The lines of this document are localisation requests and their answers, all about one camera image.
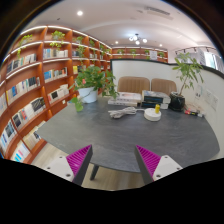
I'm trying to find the wooden bookshelf with books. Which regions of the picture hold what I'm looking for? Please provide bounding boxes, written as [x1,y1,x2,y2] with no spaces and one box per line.
[0,25,112,163]

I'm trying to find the round grey table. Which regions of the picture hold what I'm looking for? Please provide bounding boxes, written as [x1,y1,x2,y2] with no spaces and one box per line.
[38,98,220,173]

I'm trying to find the coiled white cable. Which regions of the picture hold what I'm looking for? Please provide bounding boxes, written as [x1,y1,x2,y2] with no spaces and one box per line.
[107,106,146,120]

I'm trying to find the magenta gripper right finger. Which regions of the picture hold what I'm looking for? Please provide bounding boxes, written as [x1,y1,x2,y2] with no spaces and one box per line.
[134,145,182,184]

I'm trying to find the white pot leafy plant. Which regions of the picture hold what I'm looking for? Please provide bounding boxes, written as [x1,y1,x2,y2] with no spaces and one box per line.
[69,66,119,112]

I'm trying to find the right beige chair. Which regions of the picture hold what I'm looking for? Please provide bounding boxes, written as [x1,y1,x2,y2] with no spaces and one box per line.
[151,78,177,95]

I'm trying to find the white book stack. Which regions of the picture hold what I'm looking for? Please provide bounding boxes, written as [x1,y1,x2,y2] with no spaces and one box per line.
[108,92,142,106]

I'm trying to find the red and black pens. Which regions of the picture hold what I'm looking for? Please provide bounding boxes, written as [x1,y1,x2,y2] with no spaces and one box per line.
[184,110,204,118]

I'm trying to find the beige chair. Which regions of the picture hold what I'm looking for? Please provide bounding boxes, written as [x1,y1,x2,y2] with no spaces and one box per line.
[151,78,177,95]
[118,76,150,93]

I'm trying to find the left beige chair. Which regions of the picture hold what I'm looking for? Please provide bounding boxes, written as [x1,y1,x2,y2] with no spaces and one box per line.
[118,76,150,93]

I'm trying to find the black pot tall plant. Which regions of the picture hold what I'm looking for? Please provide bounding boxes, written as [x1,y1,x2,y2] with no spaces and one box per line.
[169,53,204,112]

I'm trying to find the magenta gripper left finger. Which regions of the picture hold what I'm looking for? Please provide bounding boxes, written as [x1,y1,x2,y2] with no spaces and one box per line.
[45,145,93,186]

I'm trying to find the ceiling spotlight cluster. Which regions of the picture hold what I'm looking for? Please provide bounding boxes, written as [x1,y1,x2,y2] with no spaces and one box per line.
[129,34,147,45]

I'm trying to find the dark book stack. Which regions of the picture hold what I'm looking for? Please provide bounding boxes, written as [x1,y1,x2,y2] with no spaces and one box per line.
[141,90,171,109]

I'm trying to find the small yellow device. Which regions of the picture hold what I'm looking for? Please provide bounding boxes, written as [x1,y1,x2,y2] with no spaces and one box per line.
[155,104,160,114]

